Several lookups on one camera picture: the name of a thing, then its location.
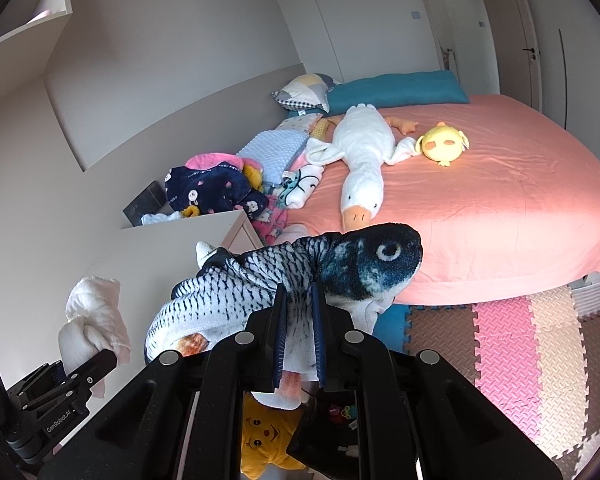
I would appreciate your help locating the navy printed blanket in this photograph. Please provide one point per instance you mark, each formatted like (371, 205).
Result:
(207, 187)

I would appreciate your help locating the teal long pillow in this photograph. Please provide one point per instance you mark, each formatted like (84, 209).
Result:
(395, 91)

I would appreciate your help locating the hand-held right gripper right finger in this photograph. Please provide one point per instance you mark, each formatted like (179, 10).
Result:
(319, 340)

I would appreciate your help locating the grey yellow patterned pillow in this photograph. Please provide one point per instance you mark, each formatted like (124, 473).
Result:
(305, 92)

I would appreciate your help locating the white cabinet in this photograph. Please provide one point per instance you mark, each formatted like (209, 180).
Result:
(180, 245)

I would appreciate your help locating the black box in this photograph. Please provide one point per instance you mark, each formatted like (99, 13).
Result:
(142, 202)

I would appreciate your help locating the white door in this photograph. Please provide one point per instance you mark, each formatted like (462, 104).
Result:
(517, 25)

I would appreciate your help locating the pink cloth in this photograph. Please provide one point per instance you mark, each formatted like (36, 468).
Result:
(205, 160)

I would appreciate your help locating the grey fish plush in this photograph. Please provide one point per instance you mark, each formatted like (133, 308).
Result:
(360, 265)

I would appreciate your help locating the foam puzzle floor mat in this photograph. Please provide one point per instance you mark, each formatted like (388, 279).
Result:
(530, 370)

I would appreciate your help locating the yellow chick plush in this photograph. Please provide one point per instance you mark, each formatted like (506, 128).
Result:
(442, 144)

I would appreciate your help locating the light blue blanket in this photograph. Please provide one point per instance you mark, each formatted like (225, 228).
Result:
(275, 155)

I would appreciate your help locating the bed with pink sheet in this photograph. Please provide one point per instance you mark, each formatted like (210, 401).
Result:
(480, 210)

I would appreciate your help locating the white goose plush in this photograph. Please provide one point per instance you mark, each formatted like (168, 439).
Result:
(362, 160)

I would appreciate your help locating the white face plush toy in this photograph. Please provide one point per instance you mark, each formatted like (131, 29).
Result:
(302, 185)

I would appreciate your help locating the white wardrobe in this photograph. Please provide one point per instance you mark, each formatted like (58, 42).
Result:
(380, 15)

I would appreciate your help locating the yellow star plush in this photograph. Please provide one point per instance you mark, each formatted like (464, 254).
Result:
(267, 435)

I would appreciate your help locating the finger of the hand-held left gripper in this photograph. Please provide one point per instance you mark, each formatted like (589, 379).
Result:
(92, 367)

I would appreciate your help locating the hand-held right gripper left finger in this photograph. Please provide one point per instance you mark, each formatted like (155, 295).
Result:
(281, 340)

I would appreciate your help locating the dinosaur print storage basket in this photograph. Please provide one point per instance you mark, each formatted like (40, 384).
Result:
(325, 440)

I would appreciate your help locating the grey light switch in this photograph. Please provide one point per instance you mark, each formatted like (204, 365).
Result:
(416, 14)

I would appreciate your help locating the small white cloth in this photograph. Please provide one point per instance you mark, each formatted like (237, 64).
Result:
(160, 218)

